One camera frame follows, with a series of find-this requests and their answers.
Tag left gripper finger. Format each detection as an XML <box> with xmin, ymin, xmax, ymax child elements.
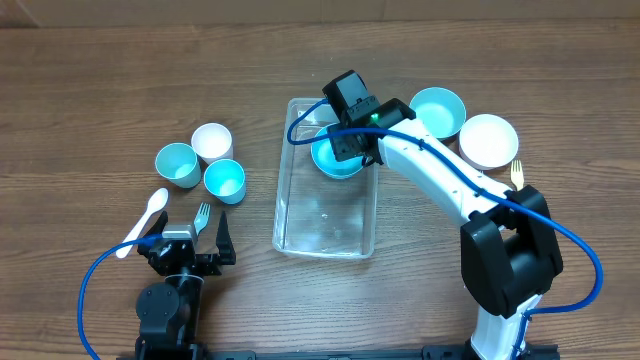
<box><xmin>216</xmin><ymin>211</ymin><xmax>236</xmax><ymax>265</ymax></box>
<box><xmin>137</xmin><ymin>210</ymin><xmax>168</xmax><ymax>250</ymax></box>

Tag teal bowl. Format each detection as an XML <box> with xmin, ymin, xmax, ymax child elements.
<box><xmin>410</xmin><ymin>87</ymin><xmax>467</xmax><ymax>140</ymax></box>
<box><xmin>311</xmin><ymin>139</ymin><xmax>363</xmax><ymax>179</ymax></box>

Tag blue cup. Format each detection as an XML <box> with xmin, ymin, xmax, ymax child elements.
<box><xmin>203</xmin><ymin>159</ymin><xmax>246</xmax><ymax>205</ymax></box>

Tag white pink bowl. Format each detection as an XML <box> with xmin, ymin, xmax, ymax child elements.
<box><xmin>458</xmin><ymin>114</ymin><xmax>519</xmax><ymax>170</ymax></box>

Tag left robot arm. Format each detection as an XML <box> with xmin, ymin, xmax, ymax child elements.
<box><xmin>135</xmin><ymin>212</ymin><xmax>236</xmax><ymax>360</ymax></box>

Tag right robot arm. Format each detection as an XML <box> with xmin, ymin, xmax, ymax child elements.
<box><xmin>325</xmin><ymin>93</ymin><xmax>563</xmax><ymax>359</ymax></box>

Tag clear plastic container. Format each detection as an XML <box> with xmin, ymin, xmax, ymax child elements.
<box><xmin>272</xmin><ymin>97</ymin><xmax>381</xmax><ymax>260</ymax></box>

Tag white plastic spoon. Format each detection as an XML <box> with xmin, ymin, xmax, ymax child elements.
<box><xmin>123</xmin><ymin>188</ymin><xmax>169</xmax><ymax>243</ymax></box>

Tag green plastic fork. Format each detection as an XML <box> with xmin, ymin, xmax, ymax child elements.
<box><xmin>193</xmin><ymin>202</ymin><xmax>211</xmax><ymax>235</ymax></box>

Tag green cup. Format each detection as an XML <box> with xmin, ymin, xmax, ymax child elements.
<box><xmin>154</xmin><ymin>143</ymin><xmax>202</xmax><ymax>189</ymax></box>

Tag pink white cup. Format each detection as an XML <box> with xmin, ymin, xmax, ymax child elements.
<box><xmin>191</xmin><ymin>123</ymin><xmax>233</xmax><ymax>164</ymax></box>

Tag yellow plastic fork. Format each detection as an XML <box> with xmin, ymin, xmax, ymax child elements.
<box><xmin>510</xmin><ymin>159</ymin><xmax>524</xmax><ymax>191</ymax></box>

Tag left blue cable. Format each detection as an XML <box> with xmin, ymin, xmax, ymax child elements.
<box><xmin>76</xmin><ymin>235</ymin><xmax>164</xmax><ymax>360</ymax></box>

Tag blue cable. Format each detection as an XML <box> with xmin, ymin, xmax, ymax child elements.
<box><xmin>76</xmin><ymin>235</ymin><xmax>164</xmax><ymax>360</ymax></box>
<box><xmin>286</xmin><ymin>97</ymin><xmax>605</xmax><ymax>360</ymax></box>

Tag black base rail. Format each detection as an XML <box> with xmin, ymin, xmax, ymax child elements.
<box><xmin>117</xmin><ymin>343</ymin><xmax>561</xmax><ymax>360</ymax></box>

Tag right blue cable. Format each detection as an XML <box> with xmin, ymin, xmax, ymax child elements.
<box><xmin>286</xmin><ymin>97</ymin><xmax>605</xmax><ymax>360</ymax></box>

